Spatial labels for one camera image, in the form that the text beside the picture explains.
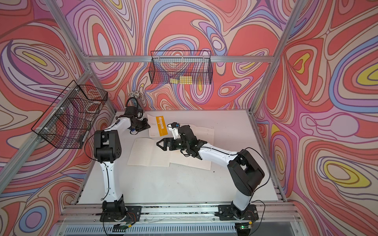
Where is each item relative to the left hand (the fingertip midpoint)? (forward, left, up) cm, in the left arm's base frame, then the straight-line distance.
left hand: (151, 125), depth 106 cm
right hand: (-25, -14, +12) cm, 31 cm away
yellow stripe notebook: (+2, -4, -3) cm, 5 cm away
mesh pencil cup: (+17, +12, +16) cm, 26 cm away
